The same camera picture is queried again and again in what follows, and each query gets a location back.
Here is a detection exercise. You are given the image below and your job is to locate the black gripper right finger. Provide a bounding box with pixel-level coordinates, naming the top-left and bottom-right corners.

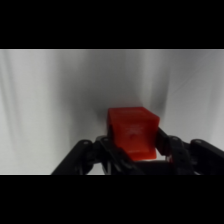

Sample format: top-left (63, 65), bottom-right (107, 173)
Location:
top-left (154, 126), bottom-right (224, 176)

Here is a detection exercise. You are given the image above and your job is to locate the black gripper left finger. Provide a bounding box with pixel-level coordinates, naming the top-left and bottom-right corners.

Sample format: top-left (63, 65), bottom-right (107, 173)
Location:
top-left (50, 135), bottom-right (145, 176)

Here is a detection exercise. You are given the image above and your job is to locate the red cube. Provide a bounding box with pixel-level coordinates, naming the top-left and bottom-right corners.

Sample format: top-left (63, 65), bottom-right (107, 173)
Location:
top-left (106, 106), bottom-right (161, 162)

